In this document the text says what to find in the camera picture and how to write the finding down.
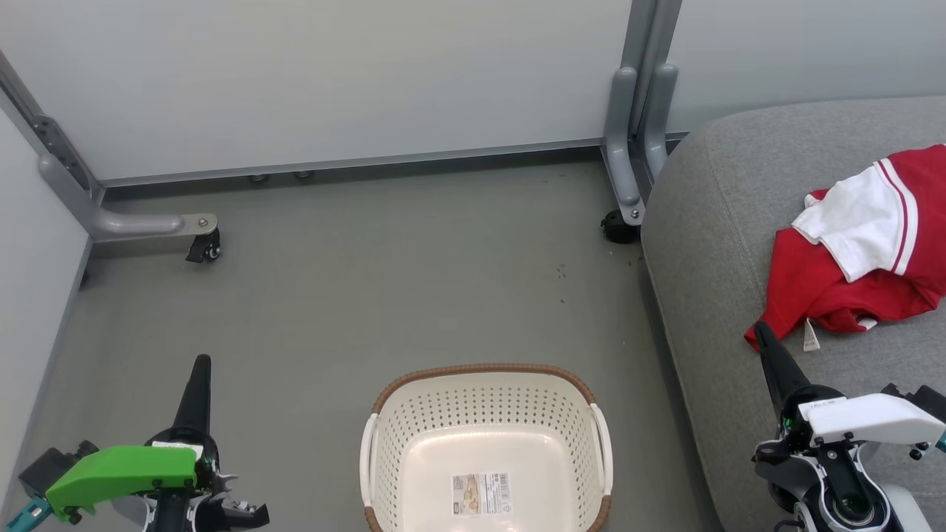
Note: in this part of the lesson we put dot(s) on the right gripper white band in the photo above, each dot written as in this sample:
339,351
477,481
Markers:
865,420

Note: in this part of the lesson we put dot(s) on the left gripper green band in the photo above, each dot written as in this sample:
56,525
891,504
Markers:
118,469

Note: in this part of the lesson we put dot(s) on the red shorts with white stripe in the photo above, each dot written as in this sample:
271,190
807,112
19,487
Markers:
805,284

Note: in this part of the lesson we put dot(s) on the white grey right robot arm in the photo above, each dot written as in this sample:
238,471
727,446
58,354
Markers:
835,495

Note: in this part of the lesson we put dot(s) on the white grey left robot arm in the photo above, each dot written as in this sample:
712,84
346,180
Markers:
185,510

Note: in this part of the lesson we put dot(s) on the cream perforated laundry basket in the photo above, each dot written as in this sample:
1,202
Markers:
480,443

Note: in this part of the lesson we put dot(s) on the grey fabric sofa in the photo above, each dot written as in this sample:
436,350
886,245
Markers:
709,258

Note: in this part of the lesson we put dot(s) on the black caster wheel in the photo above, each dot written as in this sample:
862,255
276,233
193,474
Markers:
205,247
619,227

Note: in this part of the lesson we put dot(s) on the grey partition foot single bar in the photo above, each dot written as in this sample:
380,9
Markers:
118,222

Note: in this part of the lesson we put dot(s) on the grey partition foot double bar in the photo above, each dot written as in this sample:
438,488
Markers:
628,133

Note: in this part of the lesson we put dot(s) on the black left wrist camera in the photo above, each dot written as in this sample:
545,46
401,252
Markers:
52,465

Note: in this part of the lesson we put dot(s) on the grey partition bottom rail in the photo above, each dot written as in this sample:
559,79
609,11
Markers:
355,162

